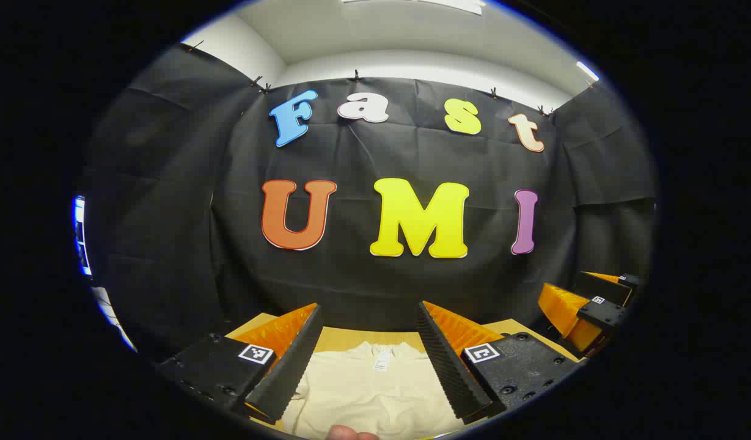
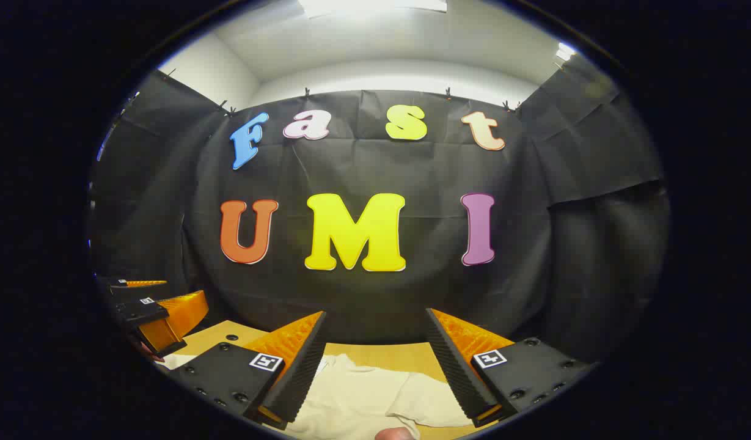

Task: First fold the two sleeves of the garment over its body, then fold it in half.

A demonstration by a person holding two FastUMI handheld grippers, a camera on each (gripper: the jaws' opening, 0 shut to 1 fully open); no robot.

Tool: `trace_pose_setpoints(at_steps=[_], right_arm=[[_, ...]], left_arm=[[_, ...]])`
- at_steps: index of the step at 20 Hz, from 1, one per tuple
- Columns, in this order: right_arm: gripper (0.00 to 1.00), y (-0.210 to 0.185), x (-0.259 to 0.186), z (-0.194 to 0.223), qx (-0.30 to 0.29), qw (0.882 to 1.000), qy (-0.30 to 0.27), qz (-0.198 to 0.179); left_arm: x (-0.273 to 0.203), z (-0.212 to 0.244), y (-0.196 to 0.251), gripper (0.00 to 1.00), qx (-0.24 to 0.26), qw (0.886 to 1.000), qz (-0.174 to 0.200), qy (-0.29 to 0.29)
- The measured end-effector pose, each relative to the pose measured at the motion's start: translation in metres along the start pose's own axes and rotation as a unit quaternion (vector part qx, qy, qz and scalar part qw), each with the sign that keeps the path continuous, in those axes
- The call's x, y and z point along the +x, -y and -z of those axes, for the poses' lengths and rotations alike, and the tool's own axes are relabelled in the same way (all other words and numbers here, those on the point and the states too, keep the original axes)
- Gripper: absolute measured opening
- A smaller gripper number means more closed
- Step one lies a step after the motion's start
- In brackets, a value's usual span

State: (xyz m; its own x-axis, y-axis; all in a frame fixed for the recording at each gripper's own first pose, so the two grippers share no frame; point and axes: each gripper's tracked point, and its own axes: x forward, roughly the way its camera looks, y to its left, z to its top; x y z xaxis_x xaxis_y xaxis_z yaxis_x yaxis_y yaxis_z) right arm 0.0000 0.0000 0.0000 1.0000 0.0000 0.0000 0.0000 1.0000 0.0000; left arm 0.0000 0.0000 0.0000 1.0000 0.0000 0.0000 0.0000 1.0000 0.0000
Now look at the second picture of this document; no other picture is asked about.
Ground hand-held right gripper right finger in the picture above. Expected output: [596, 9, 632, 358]
[425, 307, 599, 428]

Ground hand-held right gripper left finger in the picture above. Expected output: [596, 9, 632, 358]
[165, 310, 328, 431]

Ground cream knit sweater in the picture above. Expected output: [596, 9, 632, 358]
[161, 353, 474, 440]

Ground black backdrop cloth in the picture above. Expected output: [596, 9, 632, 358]
[89, 54, 672, 367]

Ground large ceiling light panel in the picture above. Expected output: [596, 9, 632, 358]
[299, 0, 448, 18]

